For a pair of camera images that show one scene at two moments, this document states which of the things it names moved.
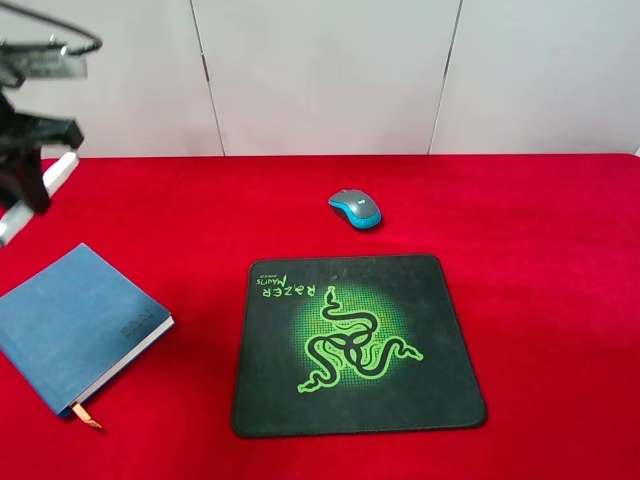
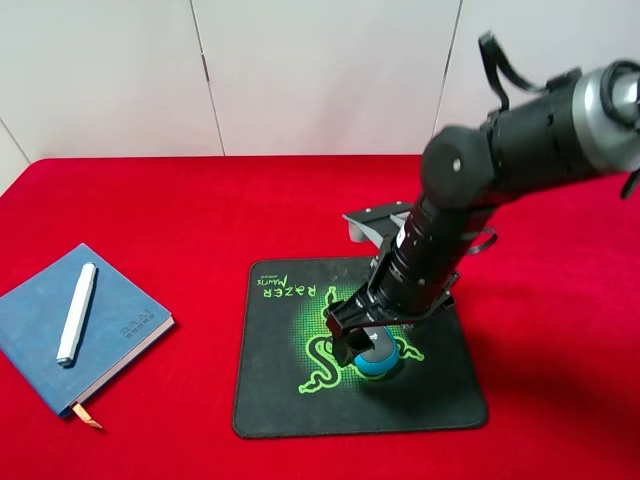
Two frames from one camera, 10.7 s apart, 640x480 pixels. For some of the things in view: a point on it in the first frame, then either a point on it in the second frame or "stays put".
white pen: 17,218 → 77,314
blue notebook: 69,322 stays put
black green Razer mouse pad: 351,344 stays put
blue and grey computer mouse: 361,207 → 383,357
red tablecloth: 542,254 stays put
